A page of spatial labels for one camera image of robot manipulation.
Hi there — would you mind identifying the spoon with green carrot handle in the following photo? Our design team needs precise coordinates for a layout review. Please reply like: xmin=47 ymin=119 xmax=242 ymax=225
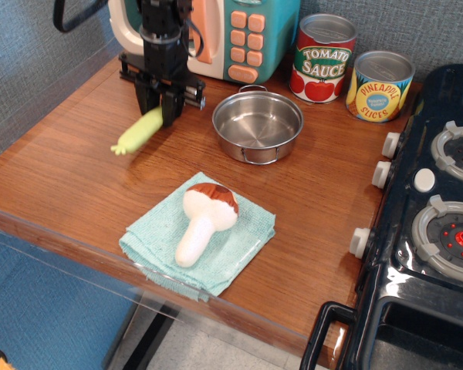
xmin=110 ymin=106 xmax=163 ymax=156

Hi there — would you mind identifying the pineapple slices can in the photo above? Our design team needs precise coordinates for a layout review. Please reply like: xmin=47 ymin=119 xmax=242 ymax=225
xmin=346 ymin=51 xmax=415 ymax=123

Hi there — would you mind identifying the black braided cable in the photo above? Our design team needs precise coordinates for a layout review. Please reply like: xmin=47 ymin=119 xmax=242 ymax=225
xmin=52 ymin=0 xmax=110 ymax=33

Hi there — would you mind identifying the teal toy microwave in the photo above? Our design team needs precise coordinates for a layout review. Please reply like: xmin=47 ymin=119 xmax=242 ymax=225
xmin=108 ymin=1 xmax=300 ymax=84

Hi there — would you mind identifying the small steel pot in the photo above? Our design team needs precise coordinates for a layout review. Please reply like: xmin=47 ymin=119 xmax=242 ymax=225
xmin=211 ymin=85 xmax=304 ymax=166

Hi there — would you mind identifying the black toy stove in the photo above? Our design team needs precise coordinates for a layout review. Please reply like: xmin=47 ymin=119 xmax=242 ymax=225
xmin=301 ymin=64 xmax=463 ymax=369

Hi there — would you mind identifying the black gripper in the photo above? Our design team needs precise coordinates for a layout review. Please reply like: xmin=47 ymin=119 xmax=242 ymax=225
xmin=119 ymin=41 xmax=206 ymax=127

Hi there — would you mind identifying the tomato sauce can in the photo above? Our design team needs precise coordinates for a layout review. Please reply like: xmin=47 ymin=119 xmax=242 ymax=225
xmin=289 ymin=13 xmax=357 ymax=103

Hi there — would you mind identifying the plush white brown mushroom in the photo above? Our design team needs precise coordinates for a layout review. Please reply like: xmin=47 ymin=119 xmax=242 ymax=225
xmin=174 ymin=183 xmax=239 ymax=267

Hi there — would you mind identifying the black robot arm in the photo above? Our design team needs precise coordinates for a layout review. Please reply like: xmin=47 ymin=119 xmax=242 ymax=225
xmin=119 ymin=1 xmax=205 ymax=127

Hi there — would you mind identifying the light teal folded cloth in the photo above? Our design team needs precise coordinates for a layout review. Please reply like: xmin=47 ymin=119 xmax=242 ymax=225
xmin=119 ymin=172 xmax=275 ymax=301

